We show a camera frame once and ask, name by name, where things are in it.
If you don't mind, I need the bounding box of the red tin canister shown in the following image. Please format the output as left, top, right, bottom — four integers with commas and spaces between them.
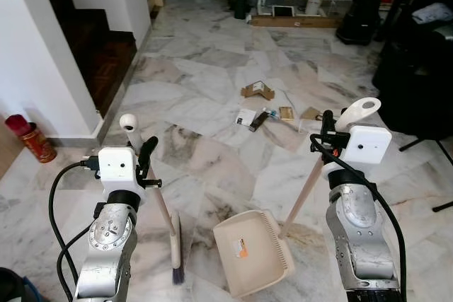
5, 113, 58, 164

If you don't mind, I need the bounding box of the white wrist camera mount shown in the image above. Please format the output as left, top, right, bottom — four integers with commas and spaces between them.
97, 146, 148, 193
322, 125, 394, 179

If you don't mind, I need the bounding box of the grey white bag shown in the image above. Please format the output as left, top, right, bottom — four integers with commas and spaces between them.
411, 2, 453, 25

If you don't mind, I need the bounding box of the tan cardboard scrap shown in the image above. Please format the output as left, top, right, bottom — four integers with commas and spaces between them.
300, 107, 325, 121

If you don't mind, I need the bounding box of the dark brown wrapper stick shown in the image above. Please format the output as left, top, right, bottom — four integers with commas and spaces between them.
248, 109, 274, 132

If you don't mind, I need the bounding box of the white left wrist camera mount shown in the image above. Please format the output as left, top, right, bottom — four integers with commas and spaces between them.
97, 146, 148, 193

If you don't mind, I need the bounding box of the white framed tablet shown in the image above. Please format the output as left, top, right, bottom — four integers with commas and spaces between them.
271, 5, 294, 18

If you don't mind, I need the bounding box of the large black covered furniture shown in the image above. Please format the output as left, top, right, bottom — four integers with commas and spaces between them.
372, 0, 453, 140

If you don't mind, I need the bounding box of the white plastic jug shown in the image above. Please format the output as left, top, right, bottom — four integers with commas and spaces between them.
304, 0, 323, 16

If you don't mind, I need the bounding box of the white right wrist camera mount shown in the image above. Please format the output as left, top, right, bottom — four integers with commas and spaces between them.
322, 125, 394, 179

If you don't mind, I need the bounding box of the long wooden board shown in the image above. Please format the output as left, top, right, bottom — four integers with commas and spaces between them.
250, 16, 340, 29

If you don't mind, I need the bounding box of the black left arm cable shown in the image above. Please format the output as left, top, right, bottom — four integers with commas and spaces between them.
48, 157, 100, 301

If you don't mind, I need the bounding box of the dark wooden staircase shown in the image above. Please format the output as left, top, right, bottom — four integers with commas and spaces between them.
42, 0, 139, 115

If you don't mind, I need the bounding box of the cream broom with purple bristles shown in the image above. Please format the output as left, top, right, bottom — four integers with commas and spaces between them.
119, 113, 186, 285

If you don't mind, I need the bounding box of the white card with black print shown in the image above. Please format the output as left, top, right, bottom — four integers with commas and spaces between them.
235, 108, 257, 128

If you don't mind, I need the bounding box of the black rounded object blue trim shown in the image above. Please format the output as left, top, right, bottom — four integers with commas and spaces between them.
0, 267, 33, 302

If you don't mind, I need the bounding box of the folded brown cardboard piece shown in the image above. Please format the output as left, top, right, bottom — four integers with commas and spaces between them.
240, 81, 276, 100

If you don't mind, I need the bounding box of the black backpack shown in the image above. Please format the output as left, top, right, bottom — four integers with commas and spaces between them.
335, 0, 383, 46

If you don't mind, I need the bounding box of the cream long-handled dustpan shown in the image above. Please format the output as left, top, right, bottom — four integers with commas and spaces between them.
212, 97, 383, 298

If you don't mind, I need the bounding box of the black metal stand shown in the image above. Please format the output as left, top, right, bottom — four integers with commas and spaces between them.
398, 136, 453, 212

